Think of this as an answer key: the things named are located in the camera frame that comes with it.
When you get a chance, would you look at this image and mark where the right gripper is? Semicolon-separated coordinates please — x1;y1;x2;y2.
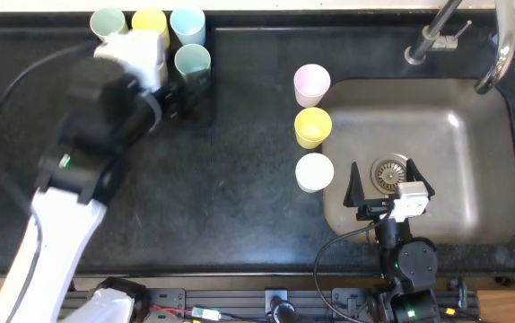
343;157;436;222

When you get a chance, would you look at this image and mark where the yellow cup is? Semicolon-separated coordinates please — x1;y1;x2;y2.
293;106;334;150
131;7;171;48

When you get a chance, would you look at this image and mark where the pink cup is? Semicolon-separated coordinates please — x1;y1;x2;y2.
292;63;332;109

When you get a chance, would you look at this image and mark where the white cup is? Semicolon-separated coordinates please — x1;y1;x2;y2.
294;152;336;194

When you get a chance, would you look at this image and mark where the steel sink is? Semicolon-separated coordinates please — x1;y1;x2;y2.
320;78;515;246

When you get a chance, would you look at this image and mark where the steel tap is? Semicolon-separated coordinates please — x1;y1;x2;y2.
404;0;515;95

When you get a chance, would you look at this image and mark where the black tray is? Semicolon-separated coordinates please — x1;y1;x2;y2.
92;17;216;129

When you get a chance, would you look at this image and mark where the teal cup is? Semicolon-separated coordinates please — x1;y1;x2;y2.
174;43;213;86

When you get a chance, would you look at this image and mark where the blue cup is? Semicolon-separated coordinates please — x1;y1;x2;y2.
170;6;207;47

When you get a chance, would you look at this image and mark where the pale green cup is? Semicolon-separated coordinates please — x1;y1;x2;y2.
89;6;129;40

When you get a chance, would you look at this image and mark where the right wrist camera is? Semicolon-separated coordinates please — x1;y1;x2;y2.
389;181;431;223

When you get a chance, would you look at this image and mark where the black cable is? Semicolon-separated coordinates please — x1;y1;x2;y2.
0;39;100;212
313;201;396;323

